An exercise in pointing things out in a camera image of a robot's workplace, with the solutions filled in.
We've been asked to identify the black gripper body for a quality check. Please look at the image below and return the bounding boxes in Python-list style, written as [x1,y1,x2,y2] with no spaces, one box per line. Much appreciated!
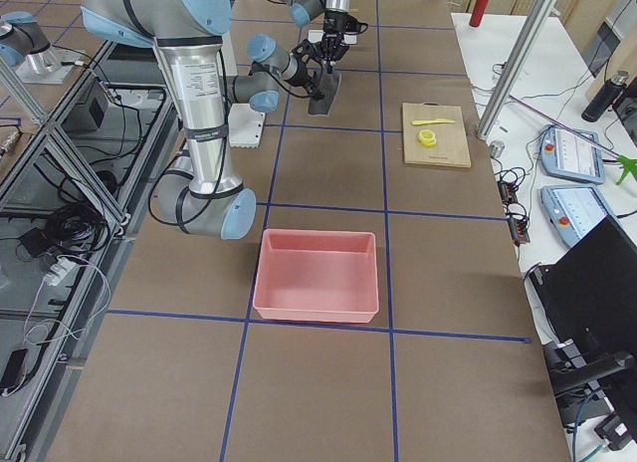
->
[322,10,368,46]
[291,39,323,97]

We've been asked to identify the grey and pink cloth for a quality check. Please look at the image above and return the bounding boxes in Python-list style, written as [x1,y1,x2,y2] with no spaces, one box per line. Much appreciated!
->
[308,69,341,116]

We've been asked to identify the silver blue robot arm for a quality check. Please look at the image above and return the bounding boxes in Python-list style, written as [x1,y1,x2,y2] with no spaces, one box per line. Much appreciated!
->
[81,0,324,240]
[273,0,369,68]

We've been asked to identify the black water bottle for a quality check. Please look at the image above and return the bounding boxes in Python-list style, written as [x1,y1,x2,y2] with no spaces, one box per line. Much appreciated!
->
[581,70,629,122]

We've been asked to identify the white rectangular tray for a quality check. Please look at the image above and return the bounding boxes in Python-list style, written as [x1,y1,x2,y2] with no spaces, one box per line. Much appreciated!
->
[307,29,357,46]

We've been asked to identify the yellow plastic knife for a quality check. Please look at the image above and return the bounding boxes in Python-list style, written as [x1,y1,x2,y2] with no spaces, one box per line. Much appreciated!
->
[411,118,456,126]

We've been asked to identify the yellow lemon slices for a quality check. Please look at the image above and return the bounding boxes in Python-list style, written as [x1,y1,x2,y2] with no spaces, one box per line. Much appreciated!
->
[417,128,437,148]

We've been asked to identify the red bottle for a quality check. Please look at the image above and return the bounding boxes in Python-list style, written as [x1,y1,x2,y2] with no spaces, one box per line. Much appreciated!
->
[469,0,490,28]

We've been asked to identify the bamboo cutting board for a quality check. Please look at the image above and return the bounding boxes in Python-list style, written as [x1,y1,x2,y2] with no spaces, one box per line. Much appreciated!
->
[401,103,472,168]

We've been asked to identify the pink plastic bin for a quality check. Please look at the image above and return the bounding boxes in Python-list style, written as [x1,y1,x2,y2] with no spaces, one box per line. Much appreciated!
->
[252,229,379,324]

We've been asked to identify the upper teach pendant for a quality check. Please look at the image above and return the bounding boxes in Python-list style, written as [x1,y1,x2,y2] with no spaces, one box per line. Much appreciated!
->
[540,125,605,184]

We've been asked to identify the teach pendant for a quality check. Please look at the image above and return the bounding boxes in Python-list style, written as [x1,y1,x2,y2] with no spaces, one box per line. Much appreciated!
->
[539,183,615,248]
[540,125,605,184]

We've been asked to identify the lower teach pendant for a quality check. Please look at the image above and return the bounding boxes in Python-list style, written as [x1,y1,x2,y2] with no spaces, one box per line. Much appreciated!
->
[539,183,615,248]

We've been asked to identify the white power adapter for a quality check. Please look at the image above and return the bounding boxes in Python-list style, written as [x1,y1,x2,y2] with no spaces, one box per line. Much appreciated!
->
[43,255,78,287]

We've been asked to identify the black monitor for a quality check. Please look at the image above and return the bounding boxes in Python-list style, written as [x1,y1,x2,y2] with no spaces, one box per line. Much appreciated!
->
[530,217,636,356]

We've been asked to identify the black smartphone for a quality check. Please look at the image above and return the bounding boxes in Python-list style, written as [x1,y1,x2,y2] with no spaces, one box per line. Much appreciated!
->
[1,348,28,391]

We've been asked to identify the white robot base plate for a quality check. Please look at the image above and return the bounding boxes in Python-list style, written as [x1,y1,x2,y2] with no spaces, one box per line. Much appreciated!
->
[229,104,266,149]

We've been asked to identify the aluminium frame post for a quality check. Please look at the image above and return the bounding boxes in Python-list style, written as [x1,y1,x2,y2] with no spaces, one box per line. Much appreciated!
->
[477,0,557,140]

